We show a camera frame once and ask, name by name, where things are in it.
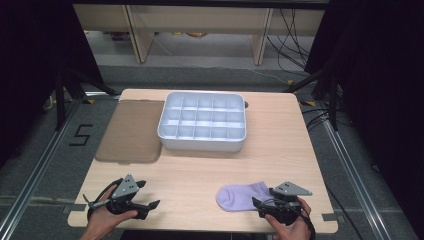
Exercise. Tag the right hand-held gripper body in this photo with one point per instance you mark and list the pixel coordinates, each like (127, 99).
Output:
(290, 189)

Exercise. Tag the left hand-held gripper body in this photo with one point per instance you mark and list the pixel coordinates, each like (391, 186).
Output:
(126, 188)

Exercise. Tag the lilac sock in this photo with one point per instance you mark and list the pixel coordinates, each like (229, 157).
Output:
(238, 197)

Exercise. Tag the white compartment storage box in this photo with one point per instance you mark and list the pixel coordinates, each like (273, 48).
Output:
(202, 121)

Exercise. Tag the person's left hand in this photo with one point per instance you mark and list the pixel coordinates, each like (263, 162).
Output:
(100, 221)

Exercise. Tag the person's right hand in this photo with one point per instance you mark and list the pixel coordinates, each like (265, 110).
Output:
(290, 231)

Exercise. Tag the grey tape patch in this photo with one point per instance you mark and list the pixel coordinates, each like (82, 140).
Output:
(75, 208)
(331, 217)

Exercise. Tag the brown translucent lid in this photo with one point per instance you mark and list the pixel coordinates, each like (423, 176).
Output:
(131, 131)

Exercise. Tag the black metal stand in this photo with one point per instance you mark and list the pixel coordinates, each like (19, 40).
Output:
(328, 90)
(61, 96)

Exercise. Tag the aluminium floor rail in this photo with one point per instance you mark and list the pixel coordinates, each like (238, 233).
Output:
(36, 166)
(353, 173)

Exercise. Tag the beige wooden desk frame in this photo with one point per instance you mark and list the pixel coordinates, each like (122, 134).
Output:
(200, 18)

